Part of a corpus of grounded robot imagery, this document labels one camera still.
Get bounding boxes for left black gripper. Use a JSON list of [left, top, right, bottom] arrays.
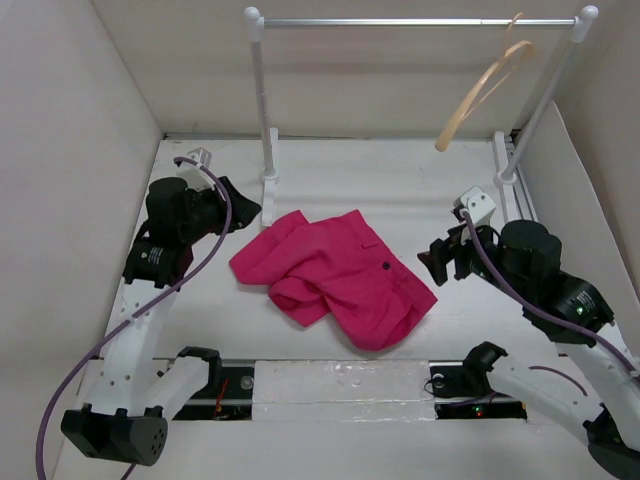
[[180, 176, 260, 243]]

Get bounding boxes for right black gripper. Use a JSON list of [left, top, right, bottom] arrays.
[[417, 213, 530, 301]]

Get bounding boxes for pink trousers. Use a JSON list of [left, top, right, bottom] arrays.
[[230, 210, 437, 351]]

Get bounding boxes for beige wooden clothes hanger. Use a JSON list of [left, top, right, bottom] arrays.
[[435, 12, 536, 152]]

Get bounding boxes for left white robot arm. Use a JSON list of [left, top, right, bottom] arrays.
[[61, 176, 261, 466]]

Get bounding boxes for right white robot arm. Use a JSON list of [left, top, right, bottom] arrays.
[[417, 216, 639, 479]]

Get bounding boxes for white foam block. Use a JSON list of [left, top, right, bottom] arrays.
[[252, 360, 435, 423]]

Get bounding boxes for white clothes rack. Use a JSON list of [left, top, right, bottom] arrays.
[[244, 5, 599, 227]]

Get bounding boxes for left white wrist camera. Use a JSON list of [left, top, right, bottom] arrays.
[[177, 148, 214, 191]]

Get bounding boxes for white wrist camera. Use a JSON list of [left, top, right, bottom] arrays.
[[452, 186, 497, 226], [177, 148, 214, 191]]

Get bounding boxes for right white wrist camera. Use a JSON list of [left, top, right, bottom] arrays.
[[452, 186, 497, 226]]

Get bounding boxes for aluminium rail right side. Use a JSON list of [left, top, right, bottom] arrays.
[[506, 129, 538, 221]]

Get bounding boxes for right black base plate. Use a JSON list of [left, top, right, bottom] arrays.
[[423, 361, 528, 420]]

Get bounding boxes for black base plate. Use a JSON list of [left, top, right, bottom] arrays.
[[152, 357, 255, 421], [423, 361, 528, 420]]

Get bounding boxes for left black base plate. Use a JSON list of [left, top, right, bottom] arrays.
[[152, 357, 255, 421]]

